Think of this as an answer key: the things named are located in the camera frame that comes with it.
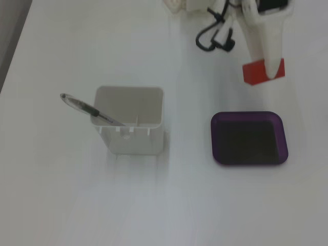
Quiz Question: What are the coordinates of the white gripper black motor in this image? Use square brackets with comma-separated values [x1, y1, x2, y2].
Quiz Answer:
[240, 0, 294, 79]

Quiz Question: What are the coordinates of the red cube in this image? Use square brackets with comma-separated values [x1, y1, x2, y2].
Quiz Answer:
[242, 57, 286, 86]

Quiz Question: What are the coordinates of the white plastic box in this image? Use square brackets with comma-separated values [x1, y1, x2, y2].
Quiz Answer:
[89, 86, 165, 155]

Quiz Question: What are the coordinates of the purple square tray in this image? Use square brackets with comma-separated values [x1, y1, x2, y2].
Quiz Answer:
[210, 111, 289, 167]

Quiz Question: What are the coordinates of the black ballpoint pen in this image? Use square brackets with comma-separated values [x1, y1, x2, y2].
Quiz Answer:
[59, 93, 126, 127]

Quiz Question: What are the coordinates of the black cable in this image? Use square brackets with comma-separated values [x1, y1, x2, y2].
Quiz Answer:
[195, 0, 237, 53]

